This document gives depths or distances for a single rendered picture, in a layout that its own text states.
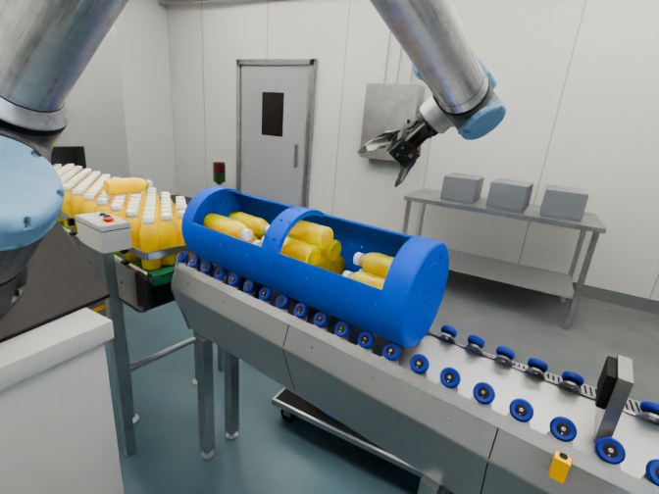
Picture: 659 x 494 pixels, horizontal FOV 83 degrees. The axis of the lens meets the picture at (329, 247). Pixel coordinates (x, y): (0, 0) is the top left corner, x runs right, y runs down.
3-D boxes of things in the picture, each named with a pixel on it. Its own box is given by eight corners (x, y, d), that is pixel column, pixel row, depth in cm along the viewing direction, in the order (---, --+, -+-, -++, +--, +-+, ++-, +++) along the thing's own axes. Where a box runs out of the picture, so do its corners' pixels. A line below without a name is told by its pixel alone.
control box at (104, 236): (103, 254, 128) (99, 225, 125) (78, 240, 139) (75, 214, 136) (132, 248, 136) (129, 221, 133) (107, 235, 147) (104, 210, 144)
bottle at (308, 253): (317, 271, 111) (273, 254, 121) (324, 248, 111) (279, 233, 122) (303, 267, 105) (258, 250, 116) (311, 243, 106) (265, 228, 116)
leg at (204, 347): (206, 462, 167) (202, 341, 147) (198, 455, 170) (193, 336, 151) (217, 454, 172) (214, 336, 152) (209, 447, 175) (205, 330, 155)
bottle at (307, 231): (317, 248, 108) (272, 233, 119) (329, 251, 114) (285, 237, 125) (323, 225, 108) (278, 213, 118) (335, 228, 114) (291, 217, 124)
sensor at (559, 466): (564, 485, 68) (572, 465, 66) (546, 476, 69) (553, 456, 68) (568, 458, 73) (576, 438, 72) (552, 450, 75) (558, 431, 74)
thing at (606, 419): (607, 448, 73) (633, 383, 68) (583, 437, 75) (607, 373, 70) (608, 419, 80) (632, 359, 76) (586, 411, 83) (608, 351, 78)
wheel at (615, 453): (629, 444, 66) (627, 444, 68) (599, 431, 69) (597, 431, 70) (623, 469, 65) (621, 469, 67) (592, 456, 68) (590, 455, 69)
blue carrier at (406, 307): (394, 367, 87) (415, 252, 79) (180, 265, 135) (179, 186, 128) (437, 326, 110) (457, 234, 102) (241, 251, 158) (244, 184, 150)
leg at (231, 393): (230, 442, 178) (229, 328, 158) (223, 436, 181) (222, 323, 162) (240, 435, 183) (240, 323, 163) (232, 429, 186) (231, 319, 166)
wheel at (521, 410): (536, 404, 75) (536, 405, 76) (513, 393, 77) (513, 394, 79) (530, 425, 74) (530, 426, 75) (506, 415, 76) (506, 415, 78)
